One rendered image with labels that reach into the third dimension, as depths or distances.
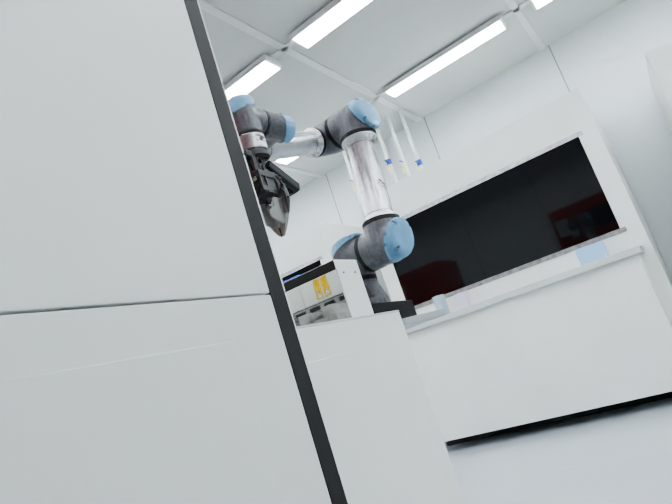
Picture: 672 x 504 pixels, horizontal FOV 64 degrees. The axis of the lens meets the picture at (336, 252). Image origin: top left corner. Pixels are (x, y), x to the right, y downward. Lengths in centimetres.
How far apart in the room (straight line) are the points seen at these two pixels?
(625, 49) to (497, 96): 101
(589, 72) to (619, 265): 193
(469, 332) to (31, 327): 354
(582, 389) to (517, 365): 40
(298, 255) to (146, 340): 435
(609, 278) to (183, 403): 330
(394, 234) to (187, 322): 113
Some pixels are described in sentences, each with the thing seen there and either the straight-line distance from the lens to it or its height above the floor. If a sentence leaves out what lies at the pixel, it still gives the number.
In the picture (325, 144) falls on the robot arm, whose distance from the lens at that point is 175.
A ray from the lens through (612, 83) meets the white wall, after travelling 492.
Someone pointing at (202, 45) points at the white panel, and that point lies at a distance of 64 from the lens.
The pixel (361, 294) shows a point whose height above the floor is 88.
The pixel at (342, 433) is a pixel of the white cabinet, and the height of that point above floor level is 64.
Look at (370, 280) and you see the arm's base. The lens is 160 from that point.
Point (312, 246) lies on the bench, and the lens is 466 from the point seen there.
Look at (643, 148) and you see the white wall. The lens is 478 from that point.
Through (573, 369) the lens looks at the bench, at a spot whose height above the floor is 33.
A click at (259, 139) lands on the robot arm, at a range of 133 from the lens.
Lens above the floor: 73
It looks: 12 degrees up
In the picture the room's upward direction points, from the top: 18 degrees counter-clockwise
